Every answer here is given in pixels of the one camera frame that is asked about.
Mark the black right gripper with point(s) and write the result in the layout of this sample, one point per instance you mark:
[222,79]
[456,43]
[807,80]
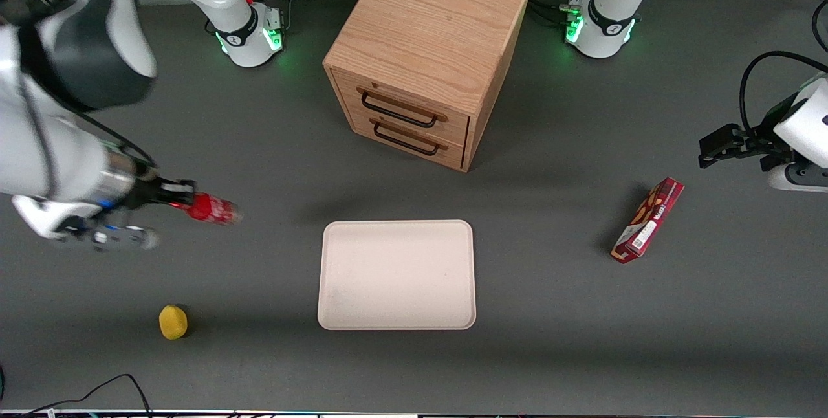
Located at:
[147,193]

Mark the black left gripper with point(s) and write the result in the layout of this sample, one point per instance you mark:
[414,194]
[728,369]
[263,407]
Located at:
[764,138]

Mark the red coke bottle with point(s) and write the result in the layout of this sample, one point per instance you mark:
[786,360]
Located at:
[213,209]

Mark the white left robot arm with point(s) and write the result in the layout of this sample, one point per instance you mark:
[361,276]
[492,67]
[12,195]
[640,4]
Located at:
[614,10]

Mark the beige rectangular tray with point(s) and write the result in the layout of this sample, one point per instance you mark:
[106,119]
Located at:
[396,274]

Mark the red snack box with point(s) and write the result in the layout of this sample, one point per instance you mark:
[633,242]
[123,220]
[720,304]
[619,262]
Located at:
[647,224]

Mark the yellow lemon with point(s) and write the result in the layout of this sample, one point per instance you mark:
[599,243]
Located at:
[173,322]

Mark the wooden drawer front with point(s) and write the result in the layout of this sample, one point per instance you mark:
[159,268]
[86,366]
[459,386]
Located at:
[453,125]
[453,154]

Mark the wooden drawer cabinet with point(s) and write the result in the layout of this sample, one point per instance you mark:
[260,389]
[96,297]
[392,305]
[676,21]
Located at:
[427,17]

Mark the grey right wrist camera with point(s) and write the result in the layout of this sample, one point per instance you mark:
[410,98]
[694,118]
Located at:
[123,237]

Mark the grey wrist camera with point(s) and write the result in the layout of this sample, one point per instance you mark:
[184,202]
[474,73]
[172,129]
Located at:
[802,178]
[123,237]

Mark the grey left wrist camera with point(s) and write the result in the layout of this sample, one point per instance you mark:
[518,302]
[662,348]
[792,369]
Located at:
[802,178]

